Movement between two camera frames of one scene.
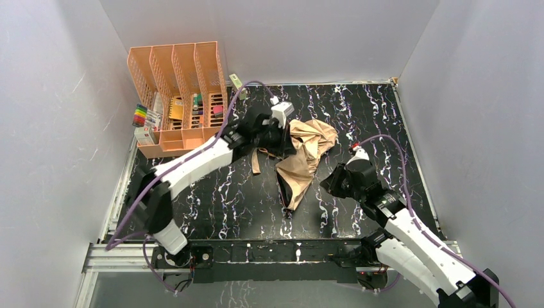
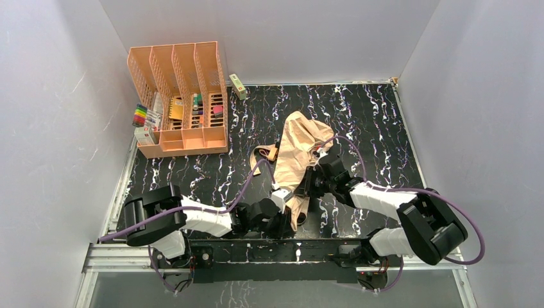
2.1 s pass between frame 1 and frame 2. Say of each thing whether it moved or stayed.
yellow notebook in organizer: stayed
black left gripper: moved
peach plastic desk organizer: stayed
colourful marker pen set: stayed
